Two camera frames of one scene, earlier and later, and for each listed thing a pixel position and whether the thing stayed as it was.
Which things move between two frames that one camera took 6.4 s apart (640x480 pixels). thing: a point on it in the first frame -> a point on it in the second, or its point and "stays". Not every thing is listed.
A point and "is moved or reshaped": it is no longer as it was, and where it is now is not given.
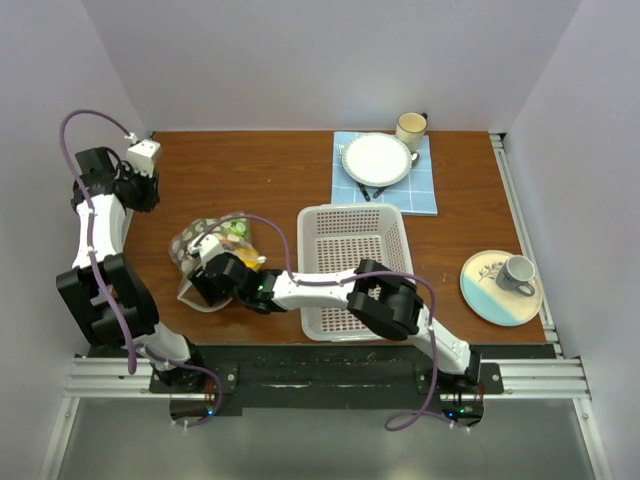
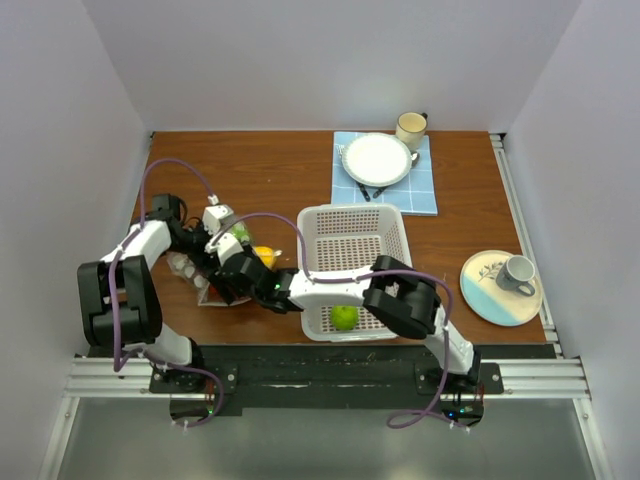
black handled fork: (365, 192) stays
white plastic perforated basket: (332, 239) stays
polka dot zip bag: (232, 234) is moved or reshaped
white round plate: (376, 159) stays
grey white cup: (516, 273) stays
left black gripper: (151, 197) -> (204, 258)
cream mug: (411, 128) stays
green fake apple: (237, 232) -> (344, 317)
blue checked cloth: (415, 194) stays
